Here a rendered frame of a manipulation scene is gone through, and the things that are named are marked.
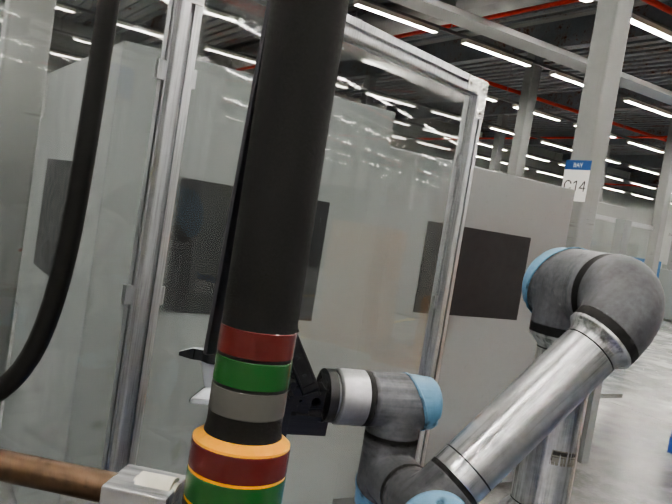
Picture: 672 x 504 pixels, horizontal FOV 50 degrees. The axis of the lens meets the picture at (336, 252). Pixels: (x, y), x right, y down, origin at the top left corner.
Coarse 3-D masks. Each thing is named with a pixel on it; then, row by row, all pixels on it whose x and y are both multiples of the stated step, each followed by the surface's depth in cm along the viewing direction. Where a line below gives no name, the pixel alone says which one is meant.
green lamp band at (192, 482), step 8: (192, 480) 30; (200, 480) 30; (184, 488) 31; (192, 488) 30; (200, 488) 30; (208, 488) 30; (216, 488) 29; (224, 488) 29; (232, 488) 29; (272, 488) 30; (280, 488) 31; (192, 496) 30; (200, 496) 30; (208, 496) 30; (216, 496) 29; (224, 496) 29; (232, 496) 29; (240, 496) 29; (248, 496) 30; (256, 496) 30; (264, 496) 30; (272, 496) 30; (280, 496) 31
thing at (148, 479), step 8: (144, 472) 32; (136, 480) 31; (144, 480) 31; (152, 480) 32; (160, 480) 32; (168, 480) 32; (176, 480) 32; (160, 488) 31; (168, 488) 31; (176, 488) 32; (176, 496) 32
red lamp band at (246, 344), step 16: (224, 336) 30; (240, 336) 30; (256, 336) 30; (272, 336) 30; (288, 336) 30; (224, 352) 30; (240, 352) 30; (256, 352) 30; (272, 352) 30; (288, 352) 30
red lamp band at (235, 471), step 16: (192, 448) 30; (192, 464) 30; (208, 464) 30; (224, 464) 29; (240, 464) 29; (256, 464) 30; (272, 464) 30; (224, 480) 29; (240, 480) 29; (256, 480) 30; (272, 480) 30
